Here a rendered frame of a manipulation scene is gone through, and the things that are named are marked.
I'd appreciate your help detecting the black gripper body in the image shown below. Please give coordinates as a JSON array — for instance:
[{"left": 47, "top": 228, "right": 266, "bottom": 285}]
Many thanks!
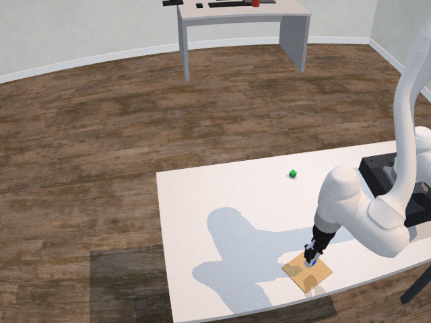
[{"left": 311, "top": 224, "right": 336, "bottom": 246}]

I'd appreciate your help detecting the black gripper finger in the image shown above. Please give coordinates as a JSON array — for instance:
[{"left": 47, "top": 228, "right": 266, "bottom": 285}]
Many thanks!
[
  {"left": 314, "top": 241, "right": 330, "bottom": 264},
  {"left": 304, "top": 240, "right": 324, "bottom": 269}
]

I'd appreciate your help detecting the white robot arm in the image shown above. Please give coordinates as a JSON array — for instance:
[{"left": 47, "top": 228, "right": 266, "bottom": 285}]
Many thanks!
[{"left": 314, "top": 18, "right": 431, "bottom": 258}]

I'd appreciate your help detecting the tan flat mat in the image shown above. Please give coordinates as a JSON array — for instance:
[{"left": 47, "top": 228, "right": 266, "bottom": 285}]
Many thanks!
[{"left": 282, "top": 251, "right": 333, "bottom": 293}]

